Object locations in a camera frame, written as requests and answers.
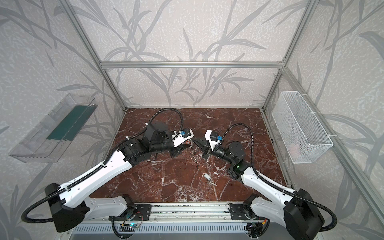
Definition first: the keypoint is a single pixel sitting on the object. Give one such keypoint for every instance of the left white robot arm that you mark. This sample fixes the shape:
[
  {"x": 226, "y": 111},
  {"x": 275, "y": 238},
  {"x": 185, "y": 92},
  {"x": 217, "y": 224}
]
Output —
[{"x": 74, "y": 204}]

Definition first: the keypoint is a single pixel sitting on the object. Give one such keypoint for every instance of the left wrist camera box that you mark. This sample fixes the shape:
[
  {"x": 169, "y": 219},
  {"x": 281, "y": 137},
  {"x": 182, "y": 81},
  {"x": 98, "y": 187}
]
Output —
[{"x": 182, "y": 136}]

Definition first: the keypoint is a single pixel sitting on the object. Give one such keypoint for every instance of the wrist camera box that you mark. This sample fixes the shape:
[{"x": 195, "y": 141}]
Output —
[
  {"x": 182, "y": 136},
  {"x": 214, "y": 139}
]

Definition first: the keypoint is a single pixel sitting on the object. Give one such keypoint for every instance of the key with light tag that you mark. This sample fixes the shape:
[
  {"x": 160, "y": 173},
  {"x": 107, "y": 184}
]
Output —
[{"x": 207, "y": 177}]

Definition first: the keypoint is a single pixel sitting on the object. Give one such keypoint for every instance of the white slotted cable duct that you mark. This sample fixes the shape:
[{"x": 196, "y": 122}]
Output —
[{"x": 175, "y": 228}]

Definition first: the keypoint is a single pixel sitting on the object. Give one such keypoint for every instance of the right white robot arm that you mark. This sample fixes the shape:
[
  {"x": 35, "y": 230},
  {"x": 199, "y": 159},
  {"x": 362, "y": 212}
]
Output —
[{"x": 292, "y": 210}]

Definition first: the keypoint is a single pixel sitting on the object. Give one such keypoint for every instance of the clear plastic wall bin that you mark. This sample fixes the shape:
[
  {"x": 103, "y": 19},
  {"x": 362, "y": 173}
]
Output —
[{"x": 47, "y": 142}]

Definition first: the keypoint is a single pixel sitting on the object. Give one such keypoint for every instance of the white wire mesh basket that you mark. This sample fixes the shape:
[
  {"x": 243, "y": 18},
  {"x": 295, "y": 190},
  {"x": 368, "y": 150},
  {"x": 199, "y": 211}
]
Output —
[{"x": 303, "y": 135}]

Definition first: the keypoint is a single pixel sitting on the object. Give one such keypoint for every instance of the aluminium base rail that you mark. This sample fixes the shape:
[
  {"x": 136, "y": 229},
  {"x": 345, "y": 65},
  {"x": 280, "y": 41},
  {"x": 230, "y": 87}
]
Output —
[{"x": 193, "y": 212}]

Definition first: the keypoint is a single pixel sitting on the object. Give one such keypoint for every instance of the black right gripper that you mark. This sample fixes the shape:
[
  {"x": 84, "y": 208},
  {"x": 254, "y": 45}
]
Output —
[{"x": 208, "y": 150}]

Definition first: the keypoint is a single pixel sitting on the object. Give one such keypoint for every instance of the aluminium frame profiles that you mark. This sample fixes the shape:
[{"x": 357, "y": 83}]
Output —
[{"x": 355, "y": 173}]

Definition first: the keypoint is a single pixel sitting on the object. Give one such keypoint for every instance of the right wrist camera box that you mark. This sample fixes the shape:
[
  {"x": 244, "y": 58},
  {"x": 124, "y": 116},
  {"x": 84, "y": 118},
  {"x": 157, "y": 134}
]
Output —
[{"x": 214, "y": 139}]

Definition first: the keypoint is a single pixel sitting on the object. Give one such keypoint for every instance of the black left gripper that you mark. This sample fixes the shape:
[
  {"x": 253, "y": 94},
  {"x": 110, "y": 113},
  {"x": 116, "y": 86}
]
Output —
[{"x": 176, "y": 149}]

